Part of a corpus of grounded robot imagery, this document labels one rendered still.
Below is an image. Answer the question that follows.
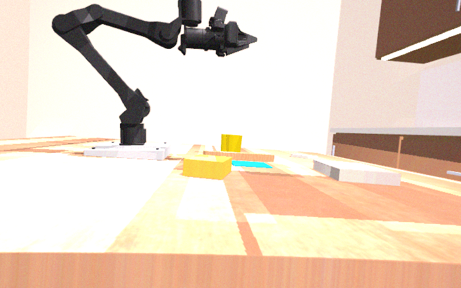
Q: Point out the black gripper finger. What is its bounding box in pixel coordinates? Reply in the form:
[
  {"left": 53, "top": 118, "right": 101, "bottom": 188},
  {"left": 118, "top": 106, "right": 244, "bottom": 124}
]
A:
[
  {"left": 225, "top": 44, "right": 249, "bottom": 56},
  {"left": 234, "top": 24, "right": 257, "bottom": 48}
]

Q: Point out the yellow block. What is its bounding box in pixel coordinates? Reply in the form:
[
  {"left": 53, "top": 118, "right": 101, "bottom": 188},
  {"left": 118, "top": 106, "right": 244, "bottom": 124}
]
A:
[{"left": 183, "top": 154, "right": 232, "bottom": 180}]

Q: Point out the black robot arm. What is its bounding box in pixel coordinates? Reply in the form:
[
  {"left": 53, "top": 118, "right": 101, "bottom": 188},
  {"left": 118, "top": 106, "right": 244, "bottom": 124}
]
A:
[{"left": 51, "top": 0, "right": 203, "bottom": 145}]

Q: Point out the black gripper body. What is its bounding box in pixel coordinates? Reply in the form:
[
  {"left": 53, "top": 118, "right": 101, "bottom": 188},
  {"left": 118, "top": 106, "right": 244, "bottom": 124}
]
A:
[{"left": 202, "top": 21, "right": 237, "bottom": 57}]

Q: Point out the peach flat bar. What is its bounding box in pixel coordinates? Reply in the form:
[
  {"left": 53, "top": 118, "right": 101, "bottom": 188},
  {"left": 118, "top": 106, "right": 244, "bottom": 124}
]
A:
[{"left": 203, "top": 150, "right": 274, "bottom": 162}]

